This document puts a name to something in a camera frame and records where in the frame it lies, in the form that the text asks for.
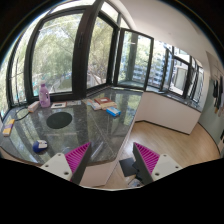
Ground dark clothes hanging on wall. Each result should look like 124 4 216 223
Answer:
213 77 224 115

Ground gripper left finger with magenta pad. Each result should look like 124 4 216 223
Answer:
41 142 92 185

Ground yellow and purple box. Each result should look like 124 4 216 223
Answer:
2 119 15 137

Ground light patterned booklet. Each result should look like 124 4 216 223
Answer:
87 99 101 110

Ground flat pink framed card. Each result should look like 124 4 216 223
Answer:
51 102 67 109

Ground open black framed window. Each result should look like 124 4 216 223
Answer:
113 28 154 90

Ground small beige box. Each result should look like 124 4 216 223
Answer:
28 101 40 113

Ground pink detergent bottle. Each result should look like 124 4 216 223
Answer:
39 83 50 108

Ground black object on floor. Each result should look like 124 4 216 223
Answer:
119 158 142 181

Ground red book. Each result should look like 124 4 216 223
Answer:
94 97 111 104

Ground blue box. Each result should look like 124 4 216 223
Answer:
106 107 121 117

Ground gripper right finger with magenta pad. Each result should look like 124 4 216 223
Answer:
133 142 182 185

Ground round black mouse pad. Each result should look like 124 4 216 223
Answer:
46 112 72 129

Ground black cable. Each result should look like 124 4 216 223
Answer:
6 105 32 122

